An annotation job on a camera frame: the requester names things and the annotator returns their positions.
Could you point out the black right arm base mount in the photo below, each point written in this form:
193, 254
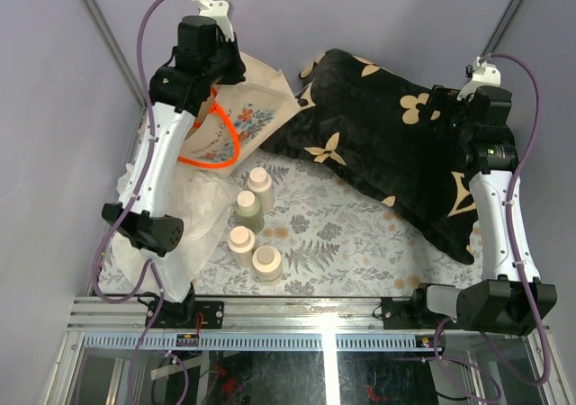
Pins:
408, 313

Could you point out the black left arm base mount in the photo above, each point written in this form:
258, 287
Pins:
190, 314

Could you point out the cream bottle wooden cap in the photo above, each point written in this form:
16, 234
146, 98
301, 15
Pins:
241, 242
261, 185

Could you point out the aluminium corner frame post left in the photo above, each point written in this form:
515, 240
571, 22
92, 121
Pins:
105, 32

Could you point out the floral patterned table cloth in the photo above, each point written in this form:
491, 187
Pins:
333, 240

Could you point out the black plush flower pillow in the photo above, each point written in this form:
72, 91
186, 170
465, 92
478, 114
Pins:
365, 124

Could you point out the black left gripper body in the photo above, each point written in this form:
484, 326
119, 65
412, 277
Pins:
220, 66

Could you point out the white crumpled cloth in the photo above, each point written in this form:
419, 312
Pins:
204, 202

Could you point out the aluminium corner frame post right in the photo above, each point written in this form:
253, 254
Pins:
503, 25

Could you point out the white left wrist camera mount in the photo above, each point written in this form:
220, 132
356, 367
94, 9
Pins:
220, 11

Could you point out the grey slotted cable duct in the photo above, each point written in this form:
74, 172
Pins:
261, 342

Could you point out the beige canvas tote bag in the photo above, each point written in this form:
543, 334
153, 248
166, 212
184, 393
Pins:
239, 118

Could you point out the green bottle wooden cap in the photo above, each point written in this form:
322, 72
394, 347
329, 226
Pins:
249, 211

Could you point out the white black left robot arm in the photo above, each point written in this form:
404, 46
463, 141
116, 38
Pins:
175, 100

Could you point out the cream bottle wooden cap front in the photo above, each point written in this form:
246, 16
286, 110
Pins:
241, 242

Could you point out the wide cream jar wooden lid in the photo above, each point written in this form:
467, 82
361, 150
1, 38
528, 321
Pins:
267, 262

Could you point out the aluminium front rail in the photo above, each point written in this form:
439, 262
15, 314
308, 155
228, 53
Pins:
241, 314

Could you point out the aluminium corner frame post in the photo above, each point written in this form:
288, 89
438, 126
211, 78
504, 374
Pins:
105, 32
503, 25

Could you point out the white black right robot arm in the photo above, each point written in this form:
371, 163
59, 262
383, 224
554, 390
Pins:
510, 292

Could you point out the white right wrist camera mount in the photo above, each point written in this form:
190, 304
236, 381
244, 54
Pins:
479, 73

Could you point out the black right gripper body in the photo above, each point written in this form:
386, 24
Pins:
453, 122

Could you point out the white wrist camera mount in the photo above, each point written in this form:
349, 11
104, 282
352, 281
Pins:
220, 11
479, 73

